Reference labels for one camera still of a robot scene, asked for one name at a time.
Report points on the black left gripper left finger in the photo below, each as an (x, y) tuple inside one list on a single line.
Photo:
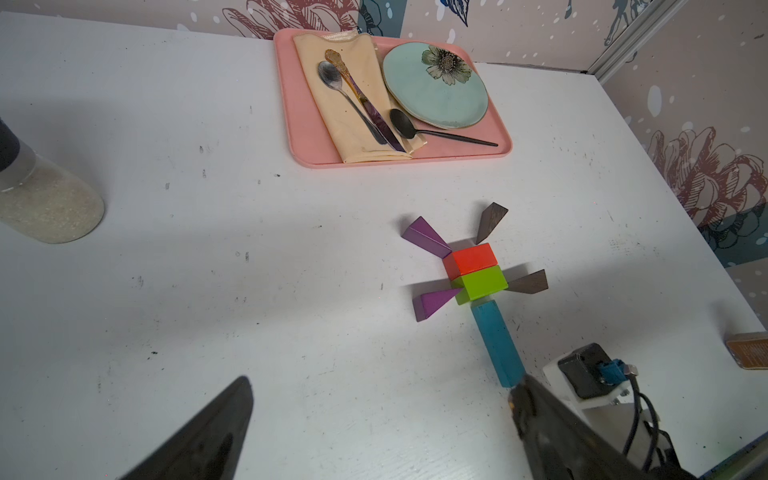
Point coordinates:
[(209, 445)]

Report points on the red rectangular block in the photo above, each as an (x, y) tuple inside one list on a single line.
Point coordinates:
[(469, 260)]

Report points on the green rectangular block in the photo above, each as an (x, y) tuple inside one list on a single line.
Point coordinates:
[(479, 284)]

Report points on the purple wedge block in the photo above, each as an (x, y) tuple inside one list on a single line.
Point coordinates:
[(427, 304), (421, 234)]

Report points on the iridescent gold purple knife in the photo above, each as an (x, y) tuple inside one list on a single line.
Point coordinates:
[(335, 59)]

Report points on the beige cloth napkin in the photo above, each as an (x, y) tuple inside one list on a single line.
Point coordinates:
[(350, 136)]

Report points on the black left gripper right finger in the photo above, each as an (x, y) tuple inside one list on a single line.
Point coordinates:
[(559, 445)]

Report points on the pink serving tray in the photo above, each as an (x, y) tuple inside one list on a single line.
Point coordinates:
[(311, 144)]

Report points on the teal rectangular block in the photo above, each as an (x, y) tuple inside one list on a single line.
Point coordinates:
[(499, 344)]

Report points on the mint green flower plate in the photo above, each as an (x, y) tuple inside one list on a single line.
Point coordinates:
[(435, 85)]

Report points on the silver spoon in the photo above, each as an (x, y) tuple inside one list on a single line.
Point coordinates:
[(332, 78)]

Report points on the glass shaker black lid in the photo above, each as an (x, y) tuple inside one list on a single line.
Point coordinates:
[(42, 200)]

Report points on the black spoon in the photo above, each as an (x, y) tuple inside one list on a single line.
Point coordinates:
[(407, 129)]

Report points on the dark brown wedge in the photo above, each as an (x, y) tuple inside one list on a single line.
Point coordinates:
[(530, 284), (489, 220)]

